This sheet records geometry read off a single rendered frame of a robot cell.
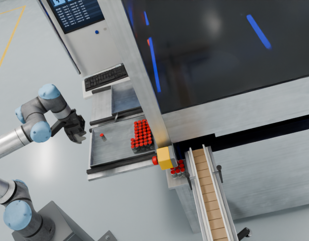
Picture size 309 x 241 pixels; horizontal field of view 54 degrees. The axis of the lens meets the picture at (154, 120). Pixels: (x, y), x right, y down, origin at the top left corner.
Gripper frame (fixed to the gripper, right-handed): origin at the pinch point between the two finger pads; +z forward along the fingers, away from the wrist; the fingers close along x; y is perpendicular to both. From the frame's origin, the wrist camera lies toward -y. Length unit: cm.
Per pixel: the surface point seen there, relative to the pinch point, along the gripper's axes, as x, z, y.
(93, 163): -2.7, 16.0, 1.4
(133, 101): 36.6, 16.0, 24.9
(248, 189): -13, 59, 77
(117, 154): -0.6, 16.0, 14.5
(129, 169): -11.2, 16.2, 20.5
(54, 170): 71, 104, -77
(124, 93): 46, 16, 20
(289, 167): -13, 46, 100
